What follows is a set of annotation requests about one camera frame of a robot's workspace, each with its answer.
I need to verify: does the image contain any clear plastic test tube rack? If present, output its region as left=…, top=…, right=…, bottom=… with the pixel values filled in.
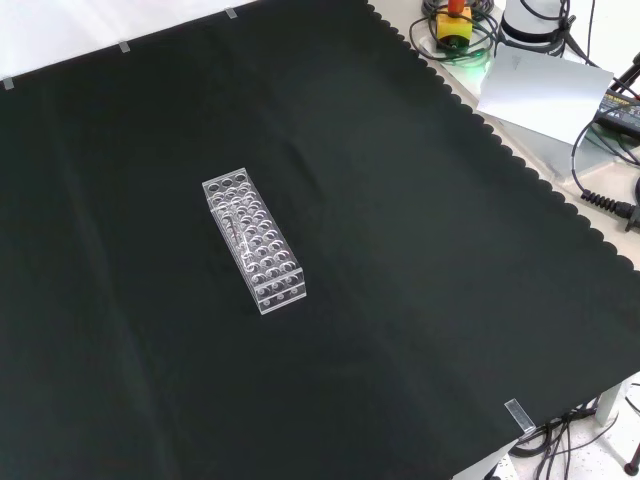
left=201, top=167, right=308, bottom=316

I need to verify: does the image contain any clear glass test tube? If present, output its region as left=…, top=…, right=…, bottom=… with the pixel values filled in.
left=223, top=212, right=251, bottom=269

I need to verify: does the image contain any black bench cloth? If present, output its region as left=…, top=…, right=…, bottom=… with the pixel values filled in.
left=0, top=0, right=640, bottom=480

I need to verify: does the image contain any yellow stop button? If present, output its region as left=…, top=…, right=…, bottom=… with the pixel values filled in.
left=435, top=0, right=473, bottom=51

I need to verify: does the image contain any clear tape strip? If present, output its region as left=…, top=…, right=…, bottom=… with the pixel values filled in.
left=503, top=398, right=536, bottom=435

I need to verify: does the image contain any pale grey board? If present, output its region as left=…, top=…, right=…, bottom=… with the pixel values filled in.
left=474, top=43, right=615, bottom=147

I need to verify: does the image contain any black power adapter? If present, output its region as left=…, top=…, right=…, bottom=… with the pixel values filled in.
left=594, top=87, right=640, bottom=132

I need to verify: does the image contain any grey bench leg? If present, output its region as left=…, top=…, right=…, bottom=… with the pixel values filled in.
left=594, top=377, right=637, bottom=427

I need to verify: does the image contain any black tripod leg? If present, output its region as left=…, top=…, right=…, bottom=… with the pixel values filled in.
left=610, top=52, right=640, bottom=97

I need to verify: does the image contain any black tripod foot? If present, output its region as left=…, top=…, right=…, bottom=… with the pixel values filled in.
left=622, top=437, right=640, bottom=474

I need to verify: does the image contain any black cable bundle round button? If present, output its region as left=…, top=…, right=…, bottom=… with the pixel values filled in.
left=409, top=0, right=502, bottom=65

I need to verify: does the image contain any black cable with ribbed plug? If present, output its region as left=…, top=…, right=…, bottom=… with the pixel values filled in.
left=571, top=119, right=640, bottom=234

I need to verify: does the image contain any black cable bundle under bench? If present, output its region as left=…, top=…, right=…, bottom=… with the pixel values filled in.
left=509, top=397, right=619, bottom=480

